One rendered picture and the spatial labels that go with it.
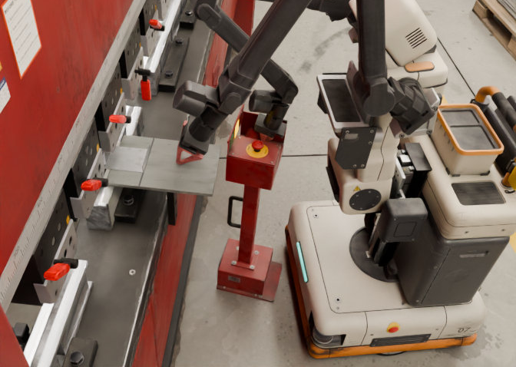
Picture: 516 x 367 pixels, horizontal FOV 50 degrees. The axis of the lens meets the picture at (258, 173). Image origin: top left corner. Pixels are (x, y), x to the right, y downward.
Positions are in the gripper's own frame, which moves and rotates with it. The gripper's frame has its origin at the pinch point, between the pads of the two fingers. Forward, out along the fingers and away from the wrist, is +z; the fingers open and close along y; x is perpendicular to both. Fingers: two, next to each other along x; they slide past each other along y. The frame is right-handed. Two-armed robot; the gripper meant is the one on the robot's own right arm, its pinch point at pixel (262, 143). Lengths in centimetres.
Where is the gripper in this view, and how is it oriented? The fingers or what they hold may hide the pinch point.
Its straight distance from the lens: 192.2
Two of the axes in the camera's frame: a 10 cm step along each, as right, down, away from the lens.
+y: -9.2, -3.8, -0.8
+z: -3.2, 6.4, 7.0
